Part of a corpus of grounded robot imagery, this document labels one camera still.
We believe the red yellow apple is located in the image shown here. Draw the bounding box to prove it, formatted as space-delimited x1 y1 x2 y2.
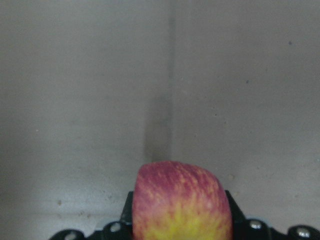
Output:
132 161 234 240

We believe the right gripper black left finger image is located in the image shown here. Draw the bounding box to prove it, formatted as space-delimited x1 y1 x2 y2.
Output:
120 191 134 223

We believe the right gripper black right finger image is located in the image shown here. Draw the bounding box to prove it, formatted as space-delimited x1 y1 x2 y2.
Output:
225 190 246 225

